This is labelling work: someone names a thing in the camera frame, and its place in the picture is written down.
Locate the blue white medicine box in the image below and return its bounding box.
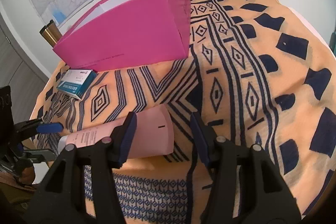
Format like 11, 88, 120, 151
56, 69, 97, 100

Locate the pink cosmetic tube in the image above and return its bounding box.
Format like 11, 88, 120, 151
58, 104, 174, 159

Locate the left hand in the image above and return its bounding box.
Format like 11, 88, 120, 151
17, 165, 36, 185

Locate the grey door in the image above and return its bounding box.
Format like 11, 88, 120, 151
1, 18, 47, 123

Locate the gold metal cylinder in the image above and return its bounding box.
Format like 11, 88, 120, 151
39, 19, 62, 48

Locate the orange patterned blanket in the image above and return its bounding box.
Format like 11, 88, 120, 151
32, 0, 335, 223

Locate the pink cardboard box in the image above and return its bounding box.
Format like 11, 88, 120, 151
54, 0, 191, 72

